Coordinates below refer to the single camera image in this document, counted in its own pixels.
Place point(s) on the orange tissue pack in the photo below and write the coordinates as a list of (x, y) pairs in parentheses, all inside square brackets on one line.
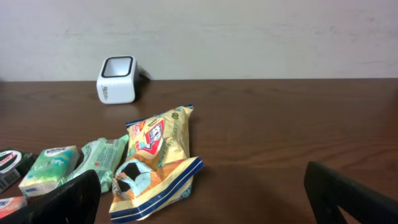
[(10, 205)]

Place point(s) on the white barcode scanner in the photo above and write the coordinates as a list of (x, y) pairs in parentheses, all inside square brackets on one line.
[(120, 80)]

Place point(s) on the green wet wipes pack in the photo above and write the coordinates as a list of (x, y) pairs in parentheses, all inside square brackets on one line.
[(103, 156)]

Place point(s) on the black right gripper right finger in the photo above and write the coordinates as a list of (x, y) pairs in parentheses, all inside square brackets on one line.
[(329, 192)]

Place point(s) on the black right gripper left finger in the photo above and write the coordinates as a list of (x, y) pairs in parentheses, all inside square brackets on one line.
[(74, 202)]

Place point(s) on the small green wipes pack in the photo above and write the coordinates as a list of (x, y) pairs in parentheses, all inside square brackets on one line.
[(49, 168)]

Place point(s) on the roll of tape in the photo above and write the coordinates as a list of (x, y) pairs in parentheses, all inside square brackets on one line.
[(15, 165)]

